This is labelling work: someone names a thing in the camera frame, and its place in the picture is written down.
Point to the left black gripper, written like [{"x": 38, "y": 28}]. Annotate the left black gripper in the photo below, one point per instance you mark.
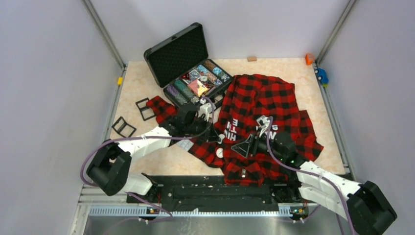
[{"x": 210, "y": 134}]

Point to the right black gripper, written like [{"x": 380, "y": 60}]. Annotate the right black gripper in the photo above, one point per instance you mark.
[{"x": 253, "y": 142}]

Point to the red black plaid shirt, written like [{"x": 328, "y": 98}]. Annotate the red black plaid shirt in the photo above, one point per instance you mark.
[{"x": 247, "y": 98}]

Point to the black square brooch box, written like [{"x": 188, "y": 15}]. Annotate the black square brooch box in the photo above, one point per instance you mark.
[{"x": 145, "y": 111}]

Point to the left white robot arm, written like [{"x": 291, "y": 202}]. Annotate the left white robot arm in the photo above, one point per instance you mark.
[{"x": 108, "y": 166}]

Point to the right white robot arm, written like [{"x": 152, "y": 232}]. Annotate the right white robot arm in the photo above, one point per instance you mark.
[{"x": 363, "y": 205}]

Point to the pink yellow card packet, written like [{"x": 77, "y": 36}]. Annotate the pink yellow card packet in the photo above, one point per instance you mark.
[{"x": 197, "y": 87}]

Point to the black open chip case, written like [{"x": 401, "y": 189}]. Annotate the black open chip case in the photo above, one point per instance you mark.
[{"x": 182, "y": 58}]

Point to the small wooden block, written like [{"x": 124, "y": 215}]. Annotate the small wooden block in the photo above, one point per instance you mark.
[{"x": 252, "y": 58}]

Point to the orange small object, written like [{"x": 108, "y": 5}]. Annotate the orange small object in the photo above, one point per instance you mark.
[{"x": 309, "y": 59}]

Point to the blue toy car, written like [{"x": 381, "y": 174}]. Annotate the blue toy car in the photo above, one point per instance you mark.
[{"x": 322, "y": 76}]

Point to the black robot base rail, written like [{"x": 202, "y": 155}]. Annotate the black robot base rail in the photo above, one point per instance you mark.
[{"x": 211, "y": 194}]

